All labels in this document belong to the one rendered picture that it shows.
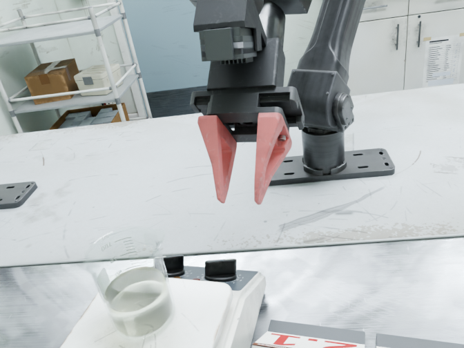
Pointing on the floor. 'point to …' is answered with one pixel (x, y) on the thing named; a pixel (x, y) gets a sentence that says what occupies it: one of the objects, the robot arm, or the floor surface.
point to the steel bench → (277, 291)
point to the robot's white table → (63, 219)
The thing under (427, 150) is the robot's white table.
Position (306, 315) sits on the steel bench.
